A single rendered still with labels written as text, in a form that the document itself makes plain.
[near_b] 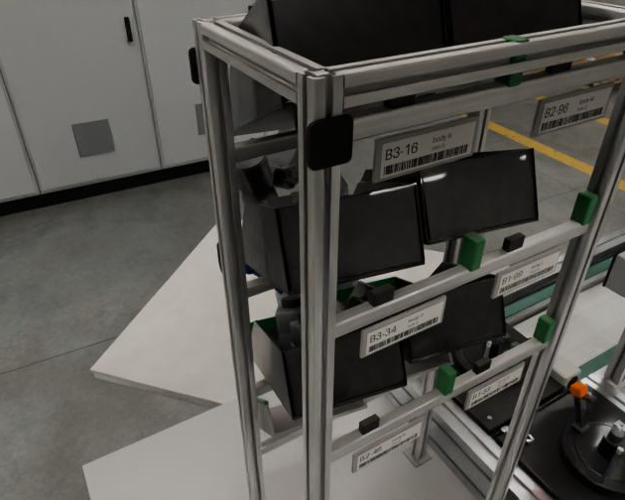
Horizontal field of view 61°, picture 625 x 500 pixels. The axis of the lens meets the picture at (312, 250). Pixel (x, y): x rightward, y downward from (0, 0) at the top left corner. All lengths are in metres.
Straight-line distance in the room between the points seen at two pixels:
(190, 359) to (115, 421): 1.11
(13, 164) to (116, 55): 0.93
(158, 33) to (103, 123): 0.67
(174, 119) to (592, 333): 3.08
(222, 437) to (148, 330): 0.38
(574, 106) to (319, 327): 0.26
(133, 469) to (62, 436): 1.28
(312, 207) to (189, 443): 0.83
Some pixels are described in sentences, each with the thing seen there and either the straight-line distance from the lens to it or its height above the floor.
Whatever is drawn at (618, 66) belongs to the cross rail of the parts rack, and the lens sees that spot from 0.51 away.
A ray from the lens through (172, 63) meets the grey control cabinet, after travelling 3.74.
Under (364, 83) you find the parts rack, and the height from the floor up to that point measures 1.65.
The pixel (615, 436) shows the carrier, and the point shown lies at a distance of 0.99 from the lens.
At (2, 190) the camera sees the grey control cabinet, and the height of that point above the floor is 0.19.
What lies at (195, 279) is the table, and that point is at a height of 0.86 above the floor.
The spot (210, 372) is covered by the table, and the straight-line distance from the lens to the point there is 1.23.
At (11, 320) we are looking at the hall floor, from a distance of 3.00.
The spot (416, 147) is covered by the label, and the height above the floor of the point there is 1.60.
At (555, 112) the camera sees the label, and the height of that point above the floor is 1.60.
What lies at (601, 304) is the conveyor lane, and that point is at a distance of 1.46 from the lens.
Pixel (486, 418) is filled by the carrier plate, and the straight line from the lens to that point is 1.03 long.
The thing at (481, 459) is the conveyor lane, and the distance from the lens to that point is 0.99.
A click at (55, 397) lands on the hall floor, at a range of 2.52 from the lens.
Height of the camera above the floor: 1.74
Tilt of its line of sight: 34 degrees down
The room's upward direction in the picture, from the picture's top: straight up
